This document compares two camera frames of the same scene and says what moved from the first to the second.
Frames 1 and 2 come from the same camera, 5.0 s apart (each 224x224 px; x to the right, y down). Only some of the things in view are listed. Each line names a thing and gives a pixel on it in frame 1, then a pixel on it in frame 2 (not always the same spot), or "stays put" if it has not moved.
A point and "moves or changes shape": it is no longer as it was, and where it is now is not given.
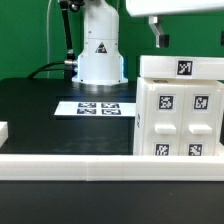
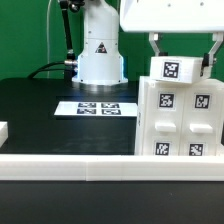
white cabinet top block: x=182 y=67 moves or changes shape
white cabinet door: x=163 y=120 stays put
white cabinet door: x=200 y=111 stays put
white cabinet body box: x=178 y=116 stays put
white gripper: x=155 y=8 to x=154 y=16
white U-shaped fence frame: x=106 y=168 stays put
